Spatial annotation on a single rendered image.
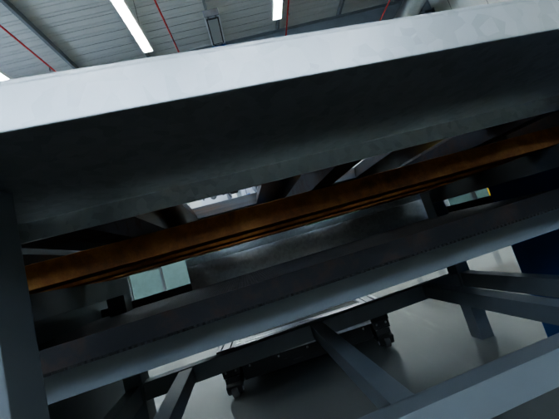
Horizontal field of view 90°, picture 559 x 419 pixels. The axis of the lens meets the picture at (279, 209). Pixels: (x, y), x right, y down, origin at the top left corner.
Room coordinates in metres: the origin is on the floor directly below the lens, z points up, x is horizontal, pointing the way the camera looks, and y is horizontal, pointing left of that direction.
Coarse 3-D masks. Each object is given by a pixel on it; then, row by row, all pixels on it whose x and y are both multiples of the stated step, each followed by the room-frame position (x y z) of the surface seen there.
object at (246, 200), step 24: (432, 144) 0.97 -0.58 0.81; (360, 168) 1.15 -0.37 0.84; (384, 168) 1.18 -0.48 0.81; (264, 192) 0.95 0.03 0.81; (288, 192) 1.08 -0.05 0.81; (144, 216) 0.79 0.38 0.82; (168, 216) 0.89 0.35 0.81; (192, 216) 1.00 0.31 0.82; (48, 240) 0.75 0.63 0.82; (72, 240) 0.83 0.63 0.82
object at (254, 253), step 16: (400, 208) 1.38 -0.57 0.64; (416, 208) 1.40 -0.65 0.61; (336, 224) 1.32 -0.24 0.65; (352, 224) 1.34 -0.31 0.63; (368, 224) 1.35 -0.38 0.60; (384, 224) 1.36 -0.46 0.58; (400, 224) 1.38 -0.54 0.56; (288, 240) 1.28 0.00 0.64; (304, 240) 1.29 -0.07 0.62; (320, 240) 1.31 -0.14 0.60; (336, 240) 1.32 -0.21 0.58; (352, 240) 1.33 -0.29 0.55; (240, 256) 1.24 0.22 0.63; (256, 256) 1.25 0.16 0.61; (272, 256) 1.27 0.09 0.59; (288, 256) 1.28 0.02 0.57; (192, 272) 1.21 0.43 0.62; (208, 272) 1.22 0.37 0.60; (224, 272) 1.23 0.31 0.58; (240, 272) 1.24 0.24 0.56; (192, 288) 1.20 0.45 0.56
